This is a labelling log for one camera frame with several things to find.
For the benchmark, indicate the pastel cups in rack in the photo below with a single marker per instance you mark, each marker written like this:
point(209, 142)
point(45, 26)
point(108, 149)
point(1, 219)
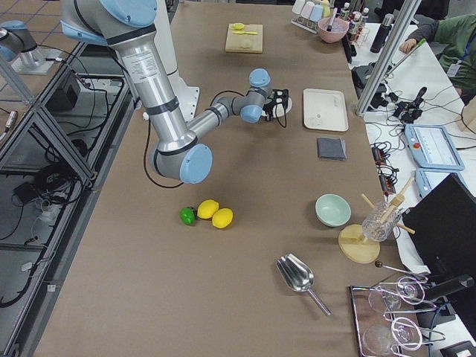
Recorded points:
point(310, 11)

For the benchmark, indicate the blue teach pendant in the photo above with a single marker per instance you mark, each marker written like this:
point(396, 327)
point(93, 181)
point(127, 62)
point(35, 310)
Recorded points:
point(427, 179)
point(431, 147)

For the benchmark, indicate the person in green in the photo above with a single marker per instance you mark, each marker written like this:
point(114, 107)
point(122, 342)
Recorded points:
point(458, 56)

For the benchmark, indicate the green lime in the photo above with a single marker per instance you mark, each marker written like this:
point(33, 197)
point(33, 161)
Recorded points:
point(188, 215)

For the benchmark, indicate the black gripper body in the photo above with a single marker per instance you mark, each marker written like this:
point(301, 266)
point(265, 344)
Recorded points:
point(270, 108)

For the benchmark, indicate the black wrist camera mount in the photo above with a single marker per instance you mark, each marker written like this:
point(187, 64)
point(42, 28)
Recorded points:
point(280, 97)

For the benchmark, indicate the grey folded cloth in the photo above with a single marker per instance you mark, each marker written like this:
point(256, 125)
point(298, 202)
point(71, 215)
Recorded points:
point(332, 148)

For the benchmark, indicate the yellow lemon upper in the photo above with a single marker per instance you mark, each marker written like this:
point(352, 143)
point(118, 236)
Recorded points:
point(207, 209)

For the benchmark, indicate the wooden cutting board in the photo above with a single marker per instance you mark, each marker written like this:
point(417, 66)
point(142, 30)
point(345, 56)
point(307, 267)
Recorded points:
point(233, 41)

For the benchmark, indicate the lemon slices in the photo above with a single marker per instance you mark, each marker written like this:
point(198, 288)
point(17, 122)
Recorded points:
point(236, 26)

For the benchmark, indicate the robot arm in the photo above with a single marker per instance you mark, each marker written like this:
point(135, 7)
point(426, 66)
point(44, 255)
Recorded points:
point(17, 41)

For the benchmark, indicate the yellow lemon lower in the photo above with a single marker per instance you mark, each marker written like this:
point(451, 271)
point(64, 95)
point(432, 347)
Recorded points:
point(222, 218)

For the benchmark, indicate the wooden cup stand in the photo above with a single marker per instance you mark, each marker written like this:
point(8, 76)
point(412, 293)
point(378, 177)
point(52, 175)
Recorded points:
point(360, 249)

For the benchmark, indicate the black handled metal utensil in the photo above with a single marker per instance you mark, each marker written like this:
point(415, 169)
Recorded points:
point(332, 19)

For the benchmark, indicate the metal ice scoop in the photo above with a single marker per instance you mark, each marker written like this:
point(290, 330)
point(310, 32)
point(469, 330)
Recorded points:
point(299, 278)

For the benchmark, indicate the black thermos bottle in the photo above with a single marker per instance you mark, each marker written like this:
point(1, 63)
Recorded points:
point(382, 33)

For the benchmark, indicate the black mirror tray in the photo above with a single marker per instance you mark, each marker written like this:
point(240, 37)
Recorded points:
point(365, 317)

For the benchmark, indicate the black monitor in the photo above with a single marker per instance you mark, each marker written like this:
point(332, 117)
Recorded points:
point(444, 224)

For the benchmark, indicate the clear glass cup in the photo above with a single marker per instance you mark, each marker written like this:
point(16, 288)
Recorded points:
point(380, 222)

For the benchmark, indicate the cream rabbit tray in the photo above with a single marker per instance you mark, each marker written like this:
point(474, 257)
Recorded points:
point(324, 110)

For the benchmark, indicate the mint green bowl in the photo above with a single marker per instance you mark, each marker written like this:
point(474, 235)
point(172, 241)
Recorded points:
point(332, 210)

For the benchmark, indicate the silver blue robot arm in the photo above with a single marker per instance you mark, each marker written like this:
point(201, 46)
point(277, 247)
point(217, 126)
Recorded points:
point(128, 28)

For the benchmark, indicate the cream round plate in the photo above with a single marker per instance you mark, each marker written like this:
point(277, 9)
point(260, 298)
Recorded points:
point(279, 111)

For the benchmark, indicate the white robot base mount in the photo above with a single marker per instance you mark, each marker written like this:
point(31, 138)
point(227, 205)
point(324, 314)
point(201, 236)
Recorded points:
point(186, 96)

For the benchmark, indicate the yellow plastic knife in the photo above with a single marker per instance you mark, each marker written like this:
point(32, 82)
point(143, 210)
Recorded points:
point(244, 32)

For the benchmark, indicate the wire glass rack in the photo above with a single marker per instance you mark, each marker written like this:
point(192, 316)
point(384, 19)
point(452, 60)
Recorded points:
point(399, 333)

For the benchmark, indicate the aluminium frame post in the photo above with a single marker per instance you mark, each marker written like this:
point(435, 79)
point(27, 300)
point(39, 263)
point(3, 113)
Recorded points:
point(403, 20)

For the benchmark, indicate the pink bowl with ice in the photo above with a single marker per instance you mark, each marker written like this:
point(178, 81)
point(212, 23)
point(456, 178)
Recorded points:
point(338, 31)

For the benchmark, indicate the yellow lemon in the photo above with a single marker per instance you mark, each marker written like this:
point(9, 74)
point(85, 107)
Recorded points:
point(222, 218)
point(207, 209)

